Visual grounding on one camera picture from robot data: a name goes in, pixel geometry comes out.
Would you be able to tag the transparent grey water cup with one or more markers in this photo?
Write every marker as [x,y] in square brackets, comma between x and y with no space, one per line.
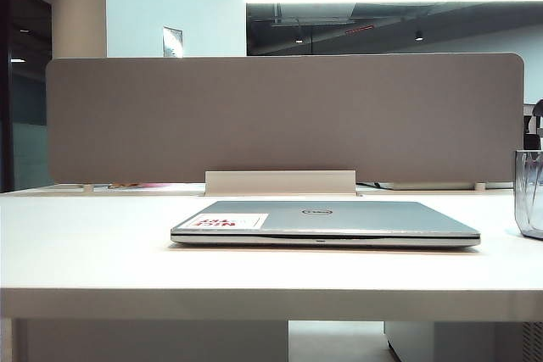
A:
[528,209]

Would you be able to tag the white red laptop sticker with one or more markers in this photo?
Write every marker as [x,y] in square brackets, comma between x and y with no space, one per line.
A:
[250,221]

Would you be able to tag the silver Dell laptop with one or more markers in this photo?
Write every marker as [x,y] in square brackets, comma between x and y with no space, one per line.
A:
[360,218]

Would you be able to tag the beige fabric desk divider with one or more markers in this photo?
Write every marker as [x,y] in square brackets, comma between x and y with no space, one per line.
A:
[339,116]

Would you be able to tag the pink paper sheet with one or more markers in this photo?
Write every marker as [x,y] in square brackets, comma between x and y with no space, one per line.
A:
[152,185]

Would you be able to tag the black ceiling spot lamp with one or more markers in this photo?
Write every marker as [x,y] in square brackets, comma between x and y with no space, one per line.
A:
[418,35]
[298,40]

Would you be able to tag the orange flat item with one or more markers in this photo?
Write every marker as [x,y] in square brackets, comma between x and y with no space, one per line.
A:
[123,185]

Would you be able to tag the red illuminated ceiling sign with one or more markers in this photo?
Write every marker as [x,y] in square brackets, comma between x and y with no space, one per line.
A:
[359,29]

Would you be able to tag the white desk modesty panel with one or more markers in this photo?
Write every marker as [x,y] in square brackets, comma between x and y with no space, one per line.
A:
[148,341]

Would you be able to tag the dark glass door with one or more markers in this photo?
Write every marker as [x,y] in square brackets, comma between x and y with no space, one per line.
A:
[25,82]

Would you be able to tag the white under-desk cabinet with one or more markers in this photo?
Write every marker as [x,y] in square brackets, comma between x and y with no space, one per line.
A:
[466,343]

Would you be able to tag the white wall notice paper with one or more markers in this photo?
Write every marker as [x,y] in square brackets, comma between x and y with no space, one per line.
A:
[173,42]

